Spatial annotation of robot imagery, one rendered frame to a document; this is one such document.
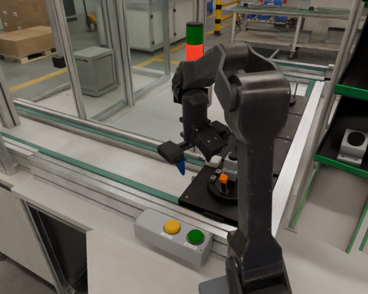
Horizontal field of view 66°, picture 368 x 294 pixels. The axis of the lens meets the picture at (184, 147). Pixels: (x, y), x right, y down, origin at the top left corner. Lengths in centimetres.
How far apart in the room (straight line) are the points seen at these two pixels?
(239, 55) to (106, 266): 66
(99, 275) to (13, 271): 130
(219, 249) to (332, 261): 32
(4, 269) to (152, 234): 148
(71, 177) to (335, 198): 80
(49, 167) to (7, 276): 114
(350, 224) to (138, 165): 70
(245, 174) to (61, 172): 77
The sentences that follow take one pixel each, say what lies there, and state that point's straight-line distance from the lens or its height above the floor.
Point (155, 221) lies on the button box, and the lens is 82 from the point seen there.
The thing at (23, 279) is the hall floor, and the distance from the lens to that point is 206.
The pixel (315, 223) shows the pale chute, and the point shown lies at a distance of 81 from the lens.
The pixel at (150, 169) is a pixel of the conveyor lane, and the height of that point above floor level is 92.
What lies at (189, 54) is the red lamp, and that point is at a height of 133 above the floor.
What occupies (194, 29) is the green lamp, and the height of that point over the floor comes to 140.
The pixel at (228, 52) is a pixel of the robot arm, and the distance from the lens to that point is 42.
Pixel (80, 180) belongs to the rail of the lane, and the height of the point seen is 96.
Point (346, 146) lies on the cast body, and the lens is 66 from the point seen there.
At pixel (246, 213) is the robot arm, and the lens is 42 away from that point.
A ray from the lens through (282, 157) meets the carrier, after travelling 108.
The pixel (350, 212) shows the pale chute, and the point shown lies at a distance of 81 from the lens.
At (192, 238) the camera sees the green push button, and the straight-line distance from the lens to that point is 76.
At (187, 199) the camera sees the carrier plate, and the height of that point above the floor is 97.
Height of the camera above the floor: 156
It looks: 33 degrees down
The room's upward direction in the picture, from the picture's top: straight up
